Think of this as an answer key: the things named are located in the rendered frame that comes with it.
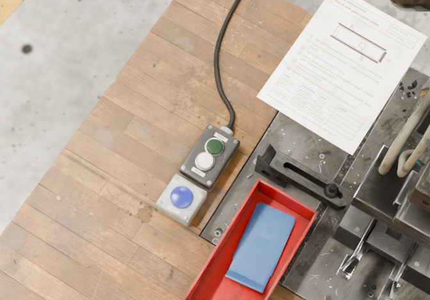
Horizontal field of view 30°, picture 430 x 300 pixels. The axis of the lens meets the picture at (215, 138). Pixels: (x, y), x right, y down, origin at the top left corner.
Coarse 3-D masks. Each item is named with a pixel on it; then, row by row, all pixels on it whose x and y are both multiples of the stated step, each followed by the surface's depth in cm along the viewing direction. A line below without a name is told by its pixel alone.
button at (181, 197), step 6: (180, 186) 142; (174, 192) 141; (180, 192) 141; (186, 192) 141; (174, 198) 141; (180, 198) 141; (186, 198) 141; (192, 198) 141; (174, 204) 140; (180, 204) 140; (186, 204) 140
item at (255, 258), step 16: (272, 208) 143; (256, 224) 142; (272, 224) 142; (288, 224) 142; (256, 240) 141; (272, 240) 141; (240, 256) 140; (256, 256) 140; (272, 256) 140; (240, 272) 139; (256, 272) 139; (256, 288) 136
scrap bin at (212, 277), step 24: (264, 192) 144; (240, 216) 141; (312, 216) 140; (240, 240) 142; (288, 240) 142; (216, 264) 140; (288, 264) 135; (192, 288) 133; (216, 288) 138; (240, 288) 139; (264, 288) 139
